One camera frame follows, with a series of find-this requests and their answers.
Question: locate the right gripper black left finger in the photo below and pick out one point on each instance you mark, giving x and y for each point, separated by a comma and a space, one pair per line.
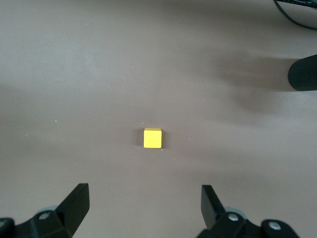
71, 210

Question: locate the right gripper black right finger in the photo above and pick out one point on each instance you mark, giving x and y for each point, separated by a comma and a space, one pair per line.
210, 210

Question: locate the yellow cube block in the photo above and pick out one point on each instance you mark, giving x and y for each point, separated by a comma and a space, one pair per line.
152, 138

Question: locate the black ribbed cylinder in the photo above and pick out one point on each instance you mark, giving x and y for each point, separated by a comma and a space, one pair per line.
303, 74

